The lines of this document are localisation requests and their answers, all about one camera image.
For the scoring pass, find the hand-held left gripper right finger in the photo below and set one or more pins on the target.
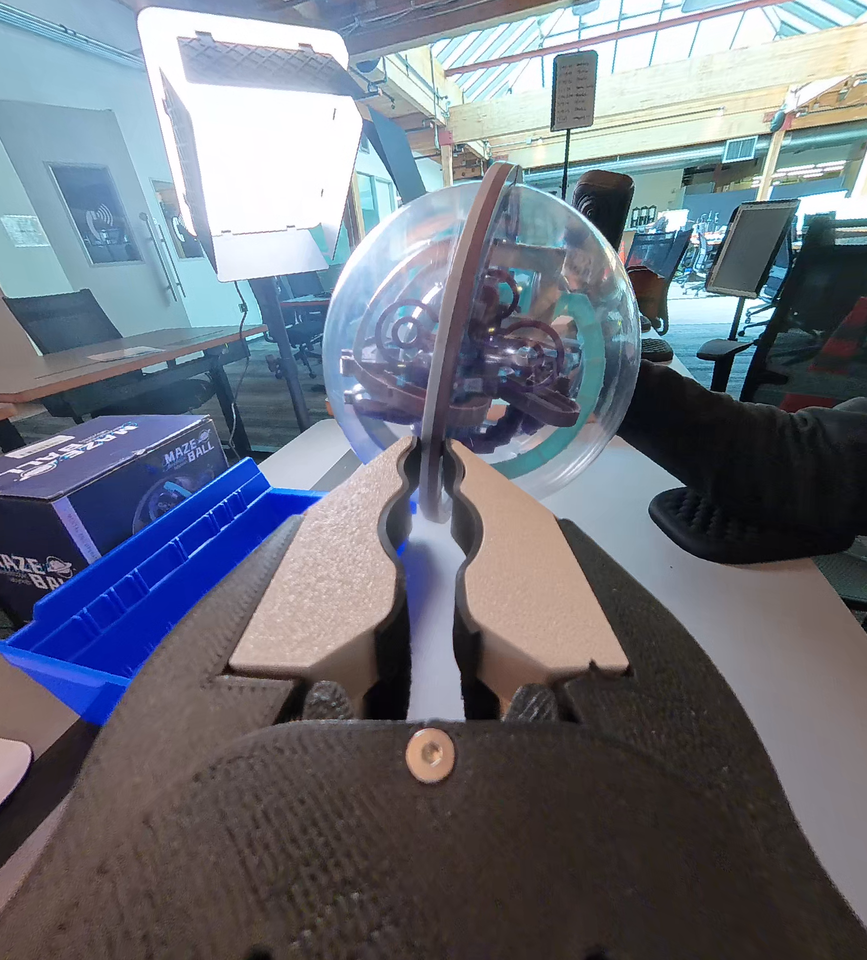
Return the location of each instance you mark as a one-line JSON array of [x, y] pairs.
[[538, 592]]

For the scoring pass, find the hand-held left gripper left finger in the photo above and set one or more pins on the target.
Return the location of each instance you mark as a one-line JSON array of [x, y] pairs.
[[321, 585]]

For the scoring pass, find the clear plastic maze ball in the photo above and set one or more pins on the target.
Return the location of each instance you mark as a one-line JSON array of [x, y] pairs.
[[516, 337]]

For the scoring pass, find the person's right forearm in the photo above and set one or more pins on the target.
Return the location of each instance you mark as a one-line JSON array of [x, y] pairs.
[[763, 450]]

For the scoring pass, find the standing sign board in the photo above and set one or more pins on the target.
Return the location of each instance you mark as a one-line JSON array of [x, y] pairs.
[[574, 90]]

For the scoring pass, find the tablet on stand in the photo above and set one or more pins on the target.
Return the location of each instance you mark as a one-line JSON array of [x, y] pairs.
[[752, 247]]

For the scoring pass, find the black mesh chair armrest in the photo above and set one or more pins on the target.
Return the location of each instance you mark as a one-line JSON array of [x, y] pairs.
[[703, 525]]

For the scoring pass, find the blue plastic bin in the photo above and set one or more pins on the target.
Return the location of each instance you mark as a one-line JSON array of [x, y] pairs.
[[141, 570]]

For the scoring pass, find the black light stand pole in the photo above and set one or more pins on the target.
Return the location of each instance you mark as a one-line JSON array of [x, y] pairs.
[[283, 352]]

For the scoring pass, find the black office chair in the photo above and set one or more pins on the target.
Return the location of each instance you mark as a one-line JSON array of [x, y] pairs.
[[838, 300], [66, 322]]

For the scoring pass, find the orange traffic cone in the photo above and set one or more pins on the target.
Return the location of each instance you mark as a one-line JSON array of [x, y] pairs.
[[850, 337]]

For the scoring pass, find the dark printed cardboard box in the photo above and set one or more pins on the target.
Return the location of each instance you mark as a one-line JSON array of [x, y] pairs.
[[66, 480]]

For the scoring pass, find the wooden office desk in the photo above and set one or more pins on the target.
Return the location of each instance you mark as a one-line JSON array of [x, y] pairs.
[[103, 360]]

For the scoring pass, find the bright studio light panel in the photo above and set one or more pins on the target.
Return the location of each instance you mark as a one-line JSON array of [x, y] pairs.
[[253, 150]]

